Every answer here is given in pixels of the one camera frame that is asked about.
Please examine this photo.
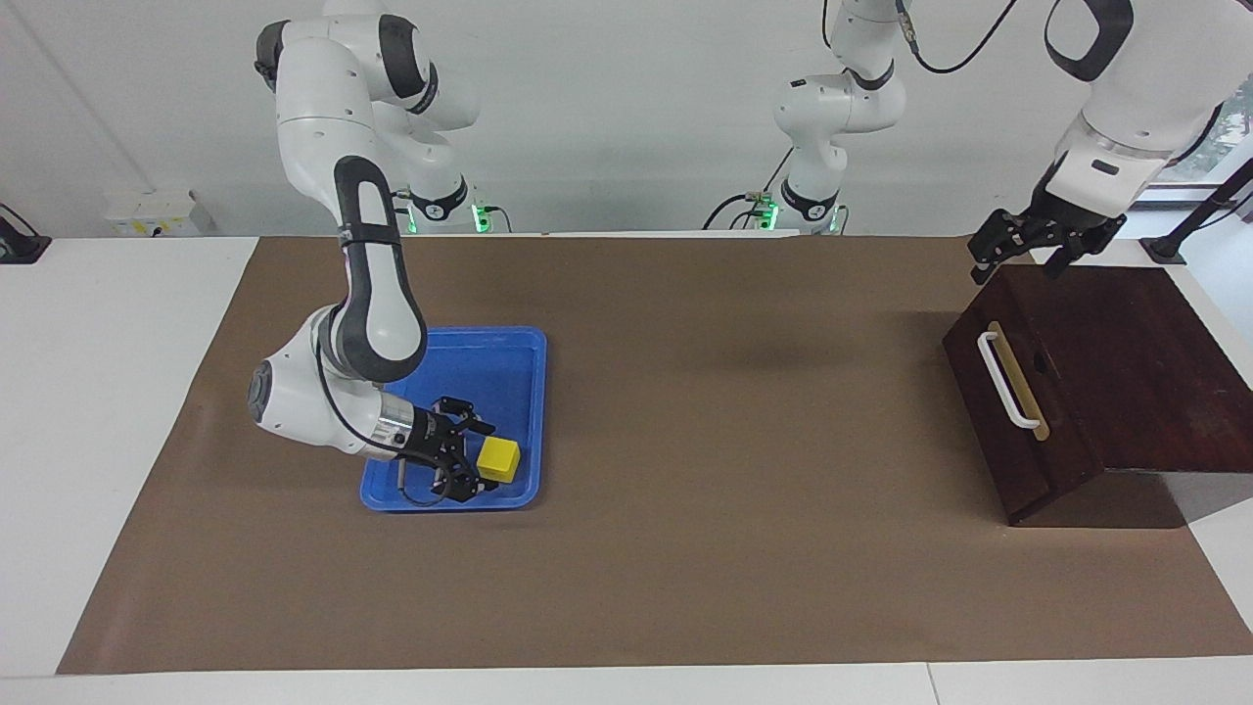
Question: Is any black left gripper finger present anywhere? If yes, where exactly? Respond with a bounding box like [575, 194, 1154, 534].
[1042, 212, 1129, 281]
[968, 207, 1031, 287]

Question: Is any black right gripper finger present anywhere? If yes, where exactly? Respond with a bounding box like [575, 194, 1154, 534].
[434, 395, 498, 439]
[429, 458, 497, 506]

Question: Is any yellow cube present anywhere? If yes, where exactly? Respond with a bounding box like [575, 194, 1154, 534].
[476, 436, 523, 484]

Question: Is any white drawer handle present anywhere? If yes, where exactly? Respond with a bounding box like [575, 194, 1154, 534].
[976, 330, 1044, 431]

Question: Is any blue plastic tray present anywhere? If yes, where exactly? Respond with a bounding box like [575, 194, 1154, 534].
[358, 325, 549, 514]

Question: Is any black clamp stand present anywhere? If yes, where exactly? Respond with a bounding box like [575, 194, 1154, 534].
[1139, 157, 1253, 267]

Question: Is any dark wooden cabinet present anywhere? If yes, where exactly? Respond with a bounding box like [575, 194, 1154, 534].
[942, 262, 1253, 529]

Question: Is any window with greenery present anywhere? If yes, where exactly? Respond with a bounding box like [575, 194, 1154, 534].
[1157, 76, 1253, 189]

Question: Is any brown table mat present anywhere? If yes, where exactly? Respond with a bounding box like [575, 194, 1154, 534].
[57, 235, 1253, 677]

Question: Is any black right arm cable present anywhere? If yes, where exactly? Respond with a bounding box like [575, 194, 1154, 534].
[311, 335, 453, 509]

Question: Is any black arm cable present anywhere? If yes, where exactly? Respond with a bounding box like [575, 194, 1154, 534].
[893, 0, 1021, 76]
[311, 335, 453, 509]

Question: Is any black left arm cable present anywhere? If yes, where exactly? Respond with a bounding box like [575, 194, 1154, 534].
[893, 0, 1021, 76]

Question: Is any white wall socket box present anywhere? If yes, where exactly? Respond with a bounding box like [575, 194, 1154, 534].
[102, 190, 214, 239]

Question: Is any black desk mount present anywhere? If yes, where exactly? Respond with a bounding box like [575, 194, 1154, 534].
[0, 203, 53, 266]

